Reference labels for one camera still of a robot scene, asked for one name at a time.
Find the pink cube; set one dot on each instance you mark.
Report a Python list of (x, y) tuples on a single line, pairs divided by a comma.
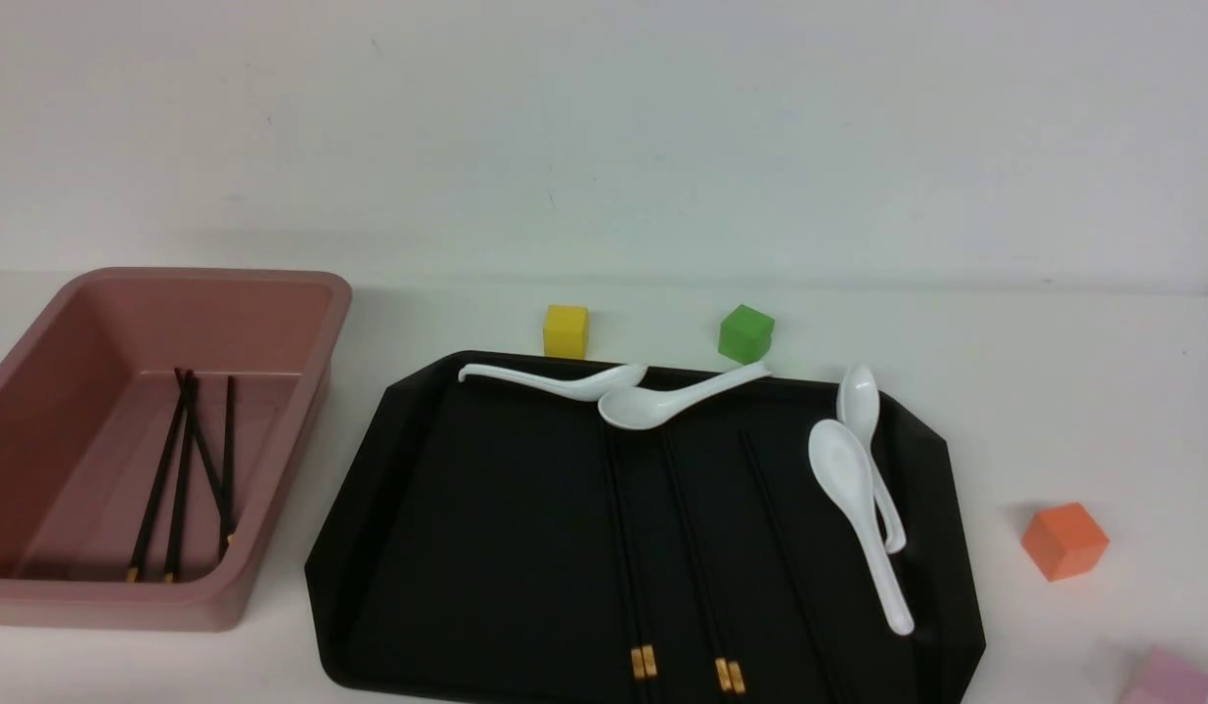
[(1162, 676)]

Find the black plastic tray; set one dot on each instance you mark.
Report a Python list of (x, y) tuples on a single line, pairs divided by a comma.
[(472, 552)]

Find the green cube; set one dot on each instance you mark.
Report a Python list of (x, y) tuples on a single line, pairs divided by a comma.
[(745, 335)]

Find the black chopstick in bin left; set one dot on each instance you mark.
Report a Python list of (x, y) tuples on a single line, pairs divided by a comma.
[(148, 523)]

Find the white spoon right rear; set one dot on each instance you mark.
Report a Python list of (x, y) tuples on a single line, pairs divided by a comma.
[(858, 408)]

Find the pink plastic bin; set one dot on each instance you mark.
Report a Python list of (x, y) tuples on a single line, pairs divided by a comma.
[(86, 399)]

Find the white spoon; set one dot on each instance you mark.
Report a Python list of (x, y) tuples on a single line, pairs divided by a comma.
[(842, 468), (585, 389), (639, 408), (858, 408)]

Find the black chopstick pair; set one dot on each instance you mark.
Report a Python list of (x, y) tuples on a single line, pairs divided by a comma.
[(721, 654), (642, 650)]

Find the orange cube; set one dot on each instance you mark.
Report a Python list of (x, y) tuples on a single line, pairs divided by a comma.
[(1064, 541)]

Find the black chopstick in bin crossing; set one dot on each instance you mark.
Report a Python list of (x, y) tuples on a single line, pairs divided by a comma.
[(215, 480)]

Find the black chopstick in bin right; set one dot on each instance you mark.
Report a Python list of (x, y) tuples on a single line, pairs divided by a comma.
[(228, 460)]

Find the yellow cube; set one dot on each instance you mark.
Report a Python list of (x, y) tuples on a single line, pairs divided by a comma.
[(566, 332)]

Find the white spoon right front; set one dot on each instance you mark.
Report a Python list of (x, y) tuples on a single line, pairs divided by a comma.
[(842, 468)]

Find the white spoon top left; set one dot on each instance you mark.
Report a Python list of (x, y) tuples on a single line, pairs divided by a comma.
[(585, 389)]

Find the white spoon top middle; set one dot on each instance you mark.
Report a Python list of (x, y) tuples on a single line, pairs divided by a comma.
[(639, 408)]

